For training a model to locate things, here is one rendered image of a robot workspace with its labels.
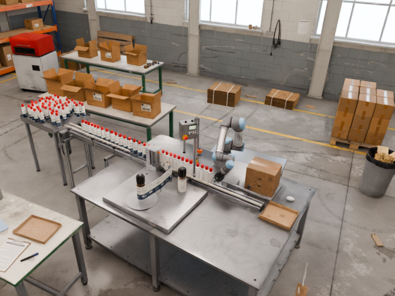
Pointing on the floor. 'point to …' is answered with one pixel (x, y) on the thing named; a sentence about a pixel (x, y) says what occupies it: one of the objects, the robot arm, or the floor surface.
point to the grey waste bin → (375, 180)
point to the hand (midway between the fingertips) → (214, 181)
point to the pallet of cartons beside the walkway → (362, 114)
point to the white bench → (26, 208)
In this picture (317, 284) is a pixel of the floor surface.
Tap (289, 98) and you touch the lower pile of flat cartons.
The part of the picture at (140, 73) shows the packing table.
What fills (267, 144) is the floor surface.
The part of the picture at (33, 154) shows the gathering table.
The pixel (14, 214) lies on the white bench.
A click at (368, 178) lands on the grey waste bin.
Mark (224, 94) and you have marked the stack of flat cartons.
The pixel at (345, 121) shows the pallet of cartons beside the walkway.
